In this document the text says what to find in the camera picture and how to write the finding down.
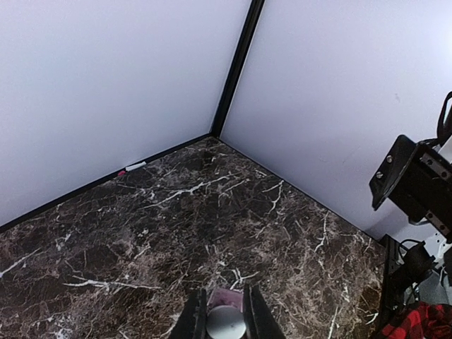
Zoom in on black right frame post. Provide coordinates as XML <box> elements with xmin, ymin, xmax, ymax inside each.
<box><xmin>210</xmin><ymin>0</ymin><xmax>266</xmax><ymax>138</ymax></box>

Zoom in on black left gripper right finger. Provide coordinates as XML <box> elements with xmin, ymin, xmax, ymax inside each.
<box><xmin>243</xmin><ymin>285</ymin><xmax>285</xmax><ymax>339</ymax></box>

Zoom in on black front table rail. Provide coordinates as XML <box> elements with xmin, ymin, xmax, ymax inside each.
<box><xmin>374</xmin><ymin>233</ymin><xmax>424</xmax><ymax>336</ymax></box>

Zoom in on red plaid sleeve forearm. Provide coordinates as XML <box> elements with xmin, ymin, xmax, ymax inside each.
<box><xmin>374</xmin><ymin>302</ymin><xmax>451</xmax><ymax>339</ymax></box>

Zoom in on white nail polish cap brush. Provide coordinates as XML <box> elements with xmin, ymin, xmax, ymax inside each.
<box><xmin>206</xmin><ymin>305</ymin><xmax>246</xmax><ymax>339</ymax></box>

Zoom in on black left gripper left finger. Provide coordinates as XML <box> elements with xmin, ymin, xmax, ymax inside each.
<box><xmin>169</xmin><ymin>289</ymin><xmax>207</xmax><ymax>339</ymax></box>

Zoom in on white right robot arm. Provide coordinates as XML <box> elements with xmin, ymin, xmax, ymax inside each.
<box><xmin>369</xmin><ymin>94</ymin><xmax>451</xmax><ymax>268</ymax></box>

